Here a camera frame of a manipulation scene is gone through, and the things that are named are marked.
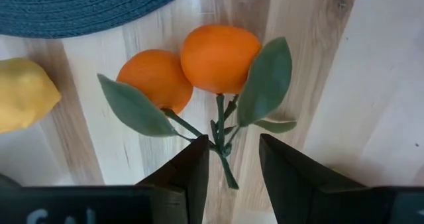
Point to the yellow lemon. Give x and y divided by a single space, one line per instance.
23 91

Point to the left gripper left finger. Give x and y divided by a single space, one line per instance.
193 171

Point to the tangerine sprig with leaves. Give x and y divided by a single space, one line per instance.
215 58

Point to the round blue woven mat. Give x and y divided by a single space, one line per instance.
83 8

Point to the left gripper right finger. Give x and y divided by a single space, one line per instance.
288 177

